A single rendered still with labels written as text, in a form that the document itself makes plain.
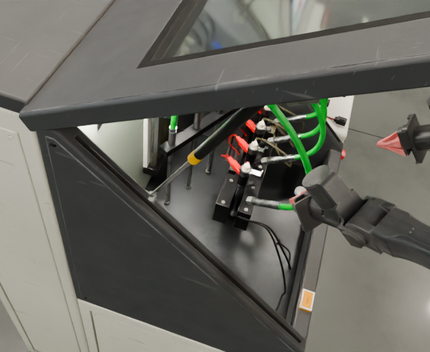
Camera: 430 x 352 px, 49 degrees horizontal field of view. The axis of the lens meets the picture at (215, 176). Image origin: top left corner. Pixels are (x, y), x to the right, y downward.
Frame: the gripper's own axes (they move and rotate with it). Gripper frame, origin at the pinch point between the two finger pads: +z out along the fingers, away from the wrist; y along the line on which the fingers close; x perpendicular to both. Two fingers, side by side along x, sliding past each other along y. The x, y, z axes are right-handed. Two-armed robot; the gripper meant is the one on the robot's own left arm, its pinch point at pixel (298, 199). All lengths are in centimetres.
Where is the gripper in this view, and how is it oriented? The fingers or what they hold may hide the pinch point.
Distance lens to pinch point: 104.9
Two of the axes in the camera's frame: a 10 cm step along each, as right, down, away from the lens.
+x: 4.1, 8.7, 2.6
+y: -8.5, 4.7, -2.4
